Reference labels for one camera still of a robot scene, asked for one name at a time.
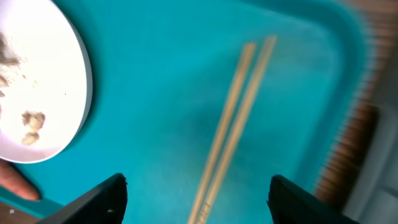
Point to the orange carrot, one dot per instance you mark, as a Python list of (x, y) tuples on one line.
[(16, 183)]

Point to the teal serving tray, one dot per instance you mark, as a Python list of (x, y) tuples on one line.
[(161, 74)]

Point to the white dinner plate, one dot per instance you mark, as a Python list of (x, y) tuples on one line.
[(41, 33)]

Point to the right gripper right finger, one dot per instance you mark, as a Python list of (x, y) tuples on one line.
[(290, 204)]

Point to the wooden chopstick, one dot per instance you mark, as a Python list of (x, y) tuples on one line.
[(235, 130), (223, 124)]

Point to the grey dishwasher rack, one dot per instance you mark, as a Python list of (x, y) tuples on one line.
[(374, 197)]

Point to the peanut shells pile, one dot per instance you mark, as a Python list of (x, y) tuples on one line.
[(20, 89)]

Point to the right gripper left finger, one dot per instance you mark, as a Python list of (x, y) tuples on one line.
[(103, 204)]

